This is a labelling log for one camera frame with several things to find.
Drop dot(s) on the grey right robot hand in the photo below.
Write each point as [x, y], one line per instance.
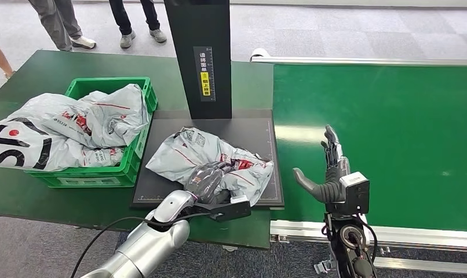
[329, 190]

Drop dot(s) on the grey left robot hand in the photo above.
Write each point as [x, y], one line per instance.
[208, 182]

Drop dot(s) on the grey courier bag red line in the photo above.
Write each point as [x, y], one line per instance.
[191, 153]

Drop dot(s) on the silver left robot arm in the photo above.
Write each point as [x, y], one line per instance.
[153, 241]

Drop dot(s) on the green conveyor belt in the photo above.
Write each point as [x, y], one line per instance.
[421, 146]

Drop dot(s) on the black inbound scanner machine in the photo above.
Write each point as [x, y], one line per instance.
[202, 57]

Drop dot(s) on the ruler label strip yellow sticker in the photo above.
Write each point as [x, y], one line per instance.
[205, 75]

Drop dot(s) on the grey courier bag small text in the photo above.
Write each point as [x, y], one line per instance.
[101, 157]

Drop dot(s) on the grey courier bag red print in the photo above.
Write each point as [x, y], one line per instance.
[118, 111]

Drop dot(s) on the green plastic crate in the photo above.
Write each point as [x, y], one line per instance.
[114, 82]

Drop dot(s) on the white courier bag black letters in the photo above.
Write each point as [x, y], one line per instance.
[34, 126]

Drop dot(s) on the green table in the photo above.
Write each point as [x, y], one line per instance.
[45, 65]

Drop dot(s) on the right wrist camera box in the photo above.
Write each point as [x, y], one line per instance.
[356, 192]

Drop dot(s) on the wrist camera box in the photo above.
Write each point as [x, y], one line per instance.
[356, 192]
[229, 209]

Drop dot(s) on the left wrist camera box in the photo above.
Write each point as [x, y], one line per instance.
[229, 209]

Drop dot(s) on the metal conveyor bracket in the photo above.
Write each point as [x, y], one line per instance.
[325, 265]

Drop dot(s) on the wide silver conveyor side rail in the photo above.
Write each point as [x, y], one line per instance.
[421, 236]

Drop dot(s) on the silver conveyor frame beam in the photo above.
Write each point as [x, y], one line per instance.
[429, 265]

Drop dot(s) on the thin silver conveyor side rail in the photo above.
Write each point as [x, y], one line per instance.
[371, 60]

